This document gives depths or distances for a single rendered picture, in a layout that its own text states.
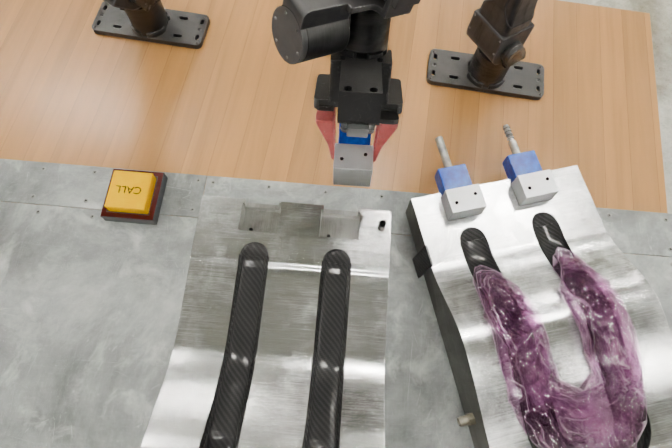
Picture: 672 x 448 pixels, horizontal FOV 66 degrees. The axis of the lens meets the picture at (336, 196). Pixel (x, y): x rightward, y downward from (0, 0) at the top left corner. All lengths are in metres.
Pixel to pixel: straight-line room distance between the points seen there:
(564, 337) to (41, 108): 0.87
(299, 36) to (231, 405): 0.41
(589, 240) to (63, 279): 0.75
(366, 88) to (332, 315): 0.30
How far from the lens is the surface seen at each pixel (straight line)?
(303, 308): 0.67
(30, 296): 0.87
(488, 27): 0.82
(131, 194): 0.82
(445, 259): 0.73
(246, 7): 1.02
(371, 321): 0.67
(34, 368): 0.84
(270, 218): 0.73
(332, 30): 0.53
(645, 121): 1.02
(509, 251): 0.76
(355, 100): 0.51
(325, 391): 0.65
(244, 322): 0.68
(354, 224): 0.72
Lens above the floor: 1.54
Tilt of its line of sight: 67 degrees down
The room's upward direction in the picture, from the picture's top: 3 degrees clockwise
